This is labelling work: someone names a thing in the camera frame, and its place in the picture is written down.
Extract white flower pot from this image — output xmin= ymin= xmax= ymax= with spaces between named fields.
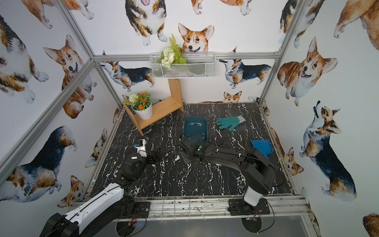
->
xmin=132 ymin=102 xmax=153 ymax=120

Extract green work glove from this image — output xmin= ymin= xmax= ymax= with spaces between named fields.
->
xmin=216 ymin=115 xmax=246 ymax=131

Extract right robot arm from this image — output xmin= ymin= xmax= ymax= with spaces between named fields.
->
xmin=178 ymin=136 xmax=278 ymax=207

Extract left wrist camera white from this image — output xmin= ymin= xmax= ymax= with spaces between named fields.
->
xmin=134 ymin=139 xmax=147 ymax=158

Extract white wire basket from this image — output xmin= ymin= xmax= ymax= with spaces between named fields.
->
xmin=149 ymin=53 xmax=216 ymax=79

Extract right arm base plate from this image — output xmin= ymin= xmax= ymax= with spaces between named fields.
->
xmin=228 ymin=198 xmax=270 ymax=216

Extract teal plastic storage box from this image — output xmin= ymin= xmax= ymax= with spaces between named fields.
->
xmin=183 ymin=116 xmax=208 ymax=142

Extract green fern white flowers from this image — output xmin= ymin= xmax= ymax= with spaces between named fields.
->
xmin=158 ymin=34 xmax=188 ymax=70

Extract blue plastic dustpan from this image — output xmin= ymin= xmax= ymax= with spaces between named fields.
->
xmin=251 ymin=140 xmax=273 ymax=160

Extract wooden shelf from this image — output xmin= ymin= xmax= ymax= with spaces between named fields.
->
xmin=122 ymin=79 xmax=184 ymax=136

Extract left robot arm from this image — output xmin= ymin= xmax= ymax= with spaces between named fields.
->
xmin=40 ymin=149 xmax=160 ymax=237

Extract orange flower plant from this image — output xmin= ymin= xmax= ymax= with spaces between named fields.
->
xmin=123 ymin=91 xmax=152 ymax=111

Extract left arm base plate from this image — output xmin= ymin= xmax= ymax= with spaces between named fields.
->
xmin=117 ymin=201 xmax=151 ymax=219

